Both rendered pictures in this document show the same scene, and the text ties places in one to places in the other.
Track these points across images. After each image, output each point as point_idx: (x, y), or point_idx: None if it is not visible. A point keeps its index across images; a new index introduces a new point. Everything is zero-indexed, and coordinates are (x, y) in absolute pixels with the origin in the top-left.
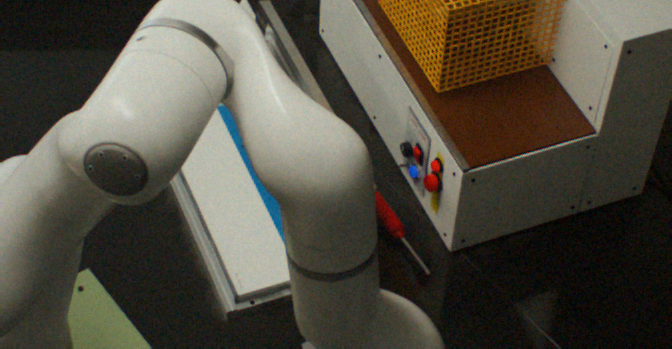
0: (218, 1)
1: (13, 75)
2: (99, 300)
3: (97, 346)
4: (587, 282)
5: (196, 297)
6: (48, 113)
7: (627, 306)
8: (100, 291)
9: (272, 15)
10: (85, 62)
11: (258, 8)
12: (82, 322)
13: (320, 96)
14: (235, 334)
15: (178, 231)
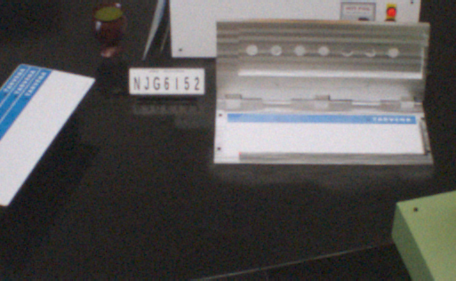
0: None
1: (109, 232)
2: (429, 202)
3: None
4: (452, 21)
5: (405, 182)
6: (170, 221)
7: None
8: (421, 200)
9: (236, 20)
10: (120, 187)
11: (218, 27)
12: (446, 214)
13: (334, 20)
14: (444, 171)
15: (340, 177)
